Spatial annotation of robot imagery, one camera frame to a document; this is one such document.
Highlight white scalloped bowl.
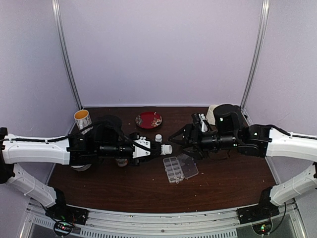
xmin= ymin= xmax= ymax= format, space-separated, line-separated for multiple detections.
xmin=71 ymin=164 xmax=92 ymax=172

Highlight white pill bottle rear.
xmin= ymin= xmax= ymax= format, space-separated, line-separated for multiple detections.
xmin=155 ymin=134 xmax=162 ymax=143

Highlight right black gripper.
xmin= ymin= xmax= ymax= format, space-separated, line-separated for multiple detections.
xmin=168 ymin=123 xmax=239 ymax=160

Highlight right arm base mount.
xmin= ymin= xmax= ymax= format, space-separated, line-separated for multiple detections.
xmin=237 ymin=186 xmax=279 ymax=224

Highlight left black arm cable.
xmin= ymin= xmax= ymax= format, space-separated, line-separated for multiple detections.
xmin=0 ymin=120 xmax=154 ymax=149

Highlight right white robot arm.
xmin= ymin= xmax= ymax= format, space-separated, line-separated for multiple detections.
xmin=168 ymin=104 xmax=317 ymax=219

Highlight front aluminium rail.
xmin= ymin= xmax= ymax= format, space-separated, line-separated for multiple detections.
xmin=17 ymin=203 xmax=308 ymax=238

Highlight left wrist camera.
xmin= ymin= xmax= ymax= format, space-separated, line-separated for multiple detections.
xmin=129 ymin=132 xmax=160 ymax=159

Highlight cream textured mug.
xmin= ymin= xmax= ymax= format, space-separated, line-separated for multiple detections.
xmin=206 ymin=105 xmax=218 ymax=125

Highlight grey lid pill bottle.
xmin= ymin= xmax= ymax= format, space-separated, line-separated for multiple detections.
xmin=115 ymin=159 xmax=128 ymax=167

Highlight red floral plate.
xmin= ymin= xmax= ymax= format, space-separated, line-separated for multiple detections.
xmin=135 ymin=112 xmax=162 ymax=129

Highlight yellow interior floral mug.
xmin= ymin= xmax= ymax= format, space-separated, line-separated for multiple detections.
xmin=74 ymin=109 xmax=93 ymax=135

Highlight clear plastic pill organizer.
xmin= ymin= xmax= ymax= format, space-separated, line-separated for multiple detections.
xmin=163 ymin=154 xmax=199 ymax=184

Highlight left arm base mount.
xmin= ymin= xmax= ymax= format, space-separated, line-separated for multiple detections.
xmin=46 ymin=188 xmax=89 ymax=225

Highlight aluminium frame post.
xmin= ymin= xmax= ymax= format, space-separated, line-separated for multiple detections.
xmin=240 ymin=0 xmax=270 ymax=107
xmin=52 ymin=0 xmax=83 ymax=109

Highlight white pill bottle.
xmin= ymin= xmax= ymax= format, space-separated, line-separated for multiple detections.
xmin=155 ymin=134 xmax=162 ymax=143
xmin=160 ymin=144 xmax=173 ymax=155

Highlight white pill bottle front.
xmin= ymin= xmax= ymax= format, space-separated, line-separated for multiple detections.
xmin=160 ymin=144 xmax=173 ymax=155

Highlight right aluminium frame post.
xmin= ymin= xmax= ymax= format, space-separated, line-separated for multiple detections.
xmin=240 ymin=0 xmax=270 ymax=107

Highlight left aluminium frame post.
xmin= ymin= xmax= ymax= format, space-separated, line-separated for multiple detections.
xmin=52 ymin=0 xmax=83 ymax=109

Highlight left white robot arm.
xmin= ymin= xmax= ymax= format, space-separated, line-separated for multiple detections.
xmin=0 ymin=115 xmax=172 ymax=220

